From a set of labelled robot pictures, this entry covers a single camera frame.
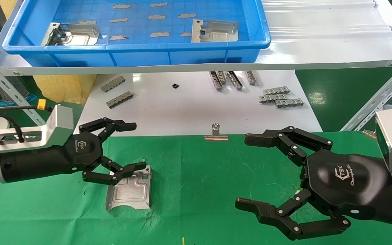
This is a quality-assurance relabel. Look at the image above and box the silver binder clip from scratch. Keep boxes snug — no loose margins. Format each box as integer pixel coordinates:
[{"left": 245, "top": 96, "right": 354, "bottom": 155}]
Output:
[{"left": 205, "top": 122, "right": 229, "bottom": 142}]

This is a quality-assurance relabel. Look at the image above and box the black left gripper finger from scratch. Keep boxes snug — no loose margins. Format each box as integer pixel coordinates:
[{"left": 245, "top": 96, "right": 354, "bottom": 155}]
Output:
[
  {"left": 79, "top": 117, "right": 137, "bottom": 143},
  {"left": 82, "top": 157, "right": 147, "bottom": 186}
]

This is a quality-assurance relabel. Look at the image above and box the black cable yellow connector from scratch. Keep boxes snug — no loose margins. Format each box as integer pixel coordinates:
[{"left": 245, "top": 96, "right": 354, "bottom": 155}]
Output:
[{"left": 0, "top": 99, "right": 52, "bottom": 145}]

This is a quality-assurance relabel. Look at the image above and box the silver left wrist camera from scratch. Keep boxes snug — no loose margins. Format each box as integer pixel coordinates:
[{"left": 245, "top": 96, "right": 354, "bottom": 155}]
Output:
[{"left": 0, "top": 104, "right": 75, "bottom": 160}]

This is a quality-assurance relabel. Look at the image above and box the yellow fabric garment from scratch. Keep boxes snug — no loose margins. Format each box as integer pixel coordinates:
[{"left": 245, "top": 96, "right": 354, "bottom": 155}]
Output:
[{"left": 33, "top": 74, "right": 98, "bottom": 105}]

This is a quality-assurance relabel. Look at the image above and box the blue shoe cover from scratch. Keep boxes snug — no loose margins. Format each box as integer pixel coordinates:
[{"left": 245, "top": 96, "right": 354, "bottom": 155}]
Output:
[{"left": 0, "top": 95, "right": 38, "bottom": 107}]

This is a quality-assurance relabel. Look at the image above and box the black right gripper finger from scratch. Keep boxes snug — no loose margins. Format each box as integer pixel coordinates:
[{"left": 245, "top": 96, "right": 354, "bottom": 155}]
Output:
[
  {"left": 244, "top": 126, "right": 333, "bottom": 167},
  {"left": 235, "top": 189, "right": 351, "bottom": 241}
]

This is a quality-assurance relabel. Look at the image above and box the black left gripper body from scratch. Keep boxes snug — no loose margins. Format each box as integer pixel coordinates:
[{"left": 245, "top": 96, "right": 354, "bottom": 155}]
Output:
[{"left": 0, "top": 131, "right": 103, "bottom": 183}]

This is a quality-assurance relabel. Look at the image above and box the sheet metal bracket part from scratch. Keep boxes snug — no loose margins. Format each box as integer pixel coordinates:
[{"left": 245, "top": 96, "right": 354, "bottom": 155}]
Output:
[
  {"left": 40, "top": 22, "right": 100, "bottom": 46},
  {"left": 192, "top": 19, "right": 239, "bottom": 43},
  {"left": 105, "top": 158, "right": 152, "bottom": 212}
]

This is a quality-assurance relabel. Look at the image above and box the blue plastic bin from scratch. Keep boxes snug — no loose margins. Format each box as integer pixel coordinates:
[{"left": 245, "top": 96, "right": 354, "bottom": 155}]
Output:
[{"left": 2, "top": 0, "right": 272, "bottom": 67}]

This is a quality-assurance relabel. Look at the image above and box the green table cloth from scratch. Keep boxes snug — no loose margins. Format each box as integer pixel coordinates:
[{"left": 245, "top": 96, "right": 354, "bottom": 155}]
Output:
[{"left": 0, "top": 131, "right": 392, "bottom": 245}]

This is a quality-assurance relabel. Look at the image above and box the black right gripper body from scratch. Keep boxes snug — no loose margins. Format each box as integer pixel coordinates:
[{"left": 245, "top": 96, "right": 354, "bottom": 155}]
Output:
[{"left": 301, "top": 149, "right": 392, "bottom": 228}]

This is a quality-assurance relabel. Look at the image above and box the perforated steel shelf leg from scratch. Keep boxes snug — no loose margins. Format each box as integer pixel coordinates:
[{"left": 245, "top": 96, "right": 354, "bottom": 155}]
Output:
[
  {"left": 339, "top": 58, "right": 392, "bottom": 132},
  {"left": 0, "top": 49, "right": 59, "bottom": 137}
]

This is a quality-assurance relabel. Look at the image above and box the white metal shelf rack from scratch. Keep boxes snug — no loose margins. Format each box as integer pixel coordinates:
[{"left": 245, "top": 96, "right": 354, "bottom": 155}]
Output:
[{"left": 0, "top": 0, "right": 392, "bottom": 76}]

